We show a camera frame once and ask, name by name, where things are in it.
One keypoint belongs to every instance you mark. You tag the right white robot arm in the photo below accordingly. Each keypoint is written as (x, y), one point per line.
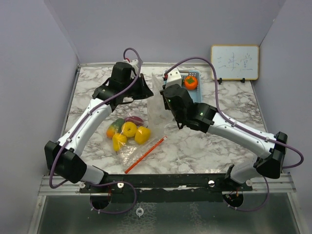
(268, 148)

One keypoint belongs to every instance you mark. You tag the orange persimmon with leaves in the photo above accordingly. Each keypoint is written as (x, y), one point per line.
(190, 83)

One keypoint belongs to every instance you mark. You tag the small whiteboard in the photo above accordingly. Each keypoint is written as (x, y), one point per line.
(235, 62)

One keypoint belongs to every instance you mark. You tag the red zipper clear bag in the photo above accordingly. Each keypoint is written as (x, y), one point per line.
(133, 139)

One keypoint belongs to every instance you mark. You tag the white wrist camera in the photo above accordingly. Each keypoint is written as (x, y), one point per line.
(135, 63)
(173, 77)

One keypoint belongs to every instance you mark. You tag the blue perforated plastic basket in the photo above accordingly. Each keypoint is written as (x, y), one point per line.
(194, 94)

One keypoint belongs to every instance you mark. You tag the aluminium rail frame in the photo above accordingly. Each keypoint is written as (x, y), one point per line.
(259, 185)

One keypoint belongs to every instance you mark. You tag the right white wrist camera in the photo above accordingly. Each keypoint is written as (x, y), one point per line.
(173, 77)

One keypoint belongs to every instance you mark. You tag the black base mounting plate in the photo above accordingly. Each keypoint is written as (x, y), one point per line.
(167, 188)

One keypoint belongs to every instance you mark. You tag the clear bag white zipper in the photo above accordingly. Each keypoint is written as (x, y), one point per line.
(158, 116)

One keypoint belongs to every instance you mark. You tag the green orange mango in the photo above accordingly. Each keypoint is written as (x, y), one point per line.
(115, 127)

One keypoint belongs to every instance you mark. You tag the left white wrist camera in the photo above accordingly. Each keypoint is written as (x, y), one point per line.
(135, 63)

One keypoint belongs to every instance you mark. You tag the yellow pear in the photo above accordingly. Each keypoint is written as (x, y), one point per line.
(119, 140)
(129, 129)

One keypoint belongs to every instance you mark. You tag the yellow bell pepper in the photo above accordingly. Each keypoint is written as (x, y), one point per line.
(142, 135)

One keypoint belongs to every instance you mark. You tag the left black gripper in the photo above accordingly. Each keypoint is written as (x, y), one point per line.
(145, 92)

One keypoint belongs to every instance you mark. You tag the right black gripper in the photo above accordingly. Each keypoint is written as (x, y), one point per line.
(165, 104)

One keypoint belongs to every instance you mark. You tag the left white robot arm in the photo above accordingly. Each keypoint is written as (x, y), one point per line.
(63, 156)

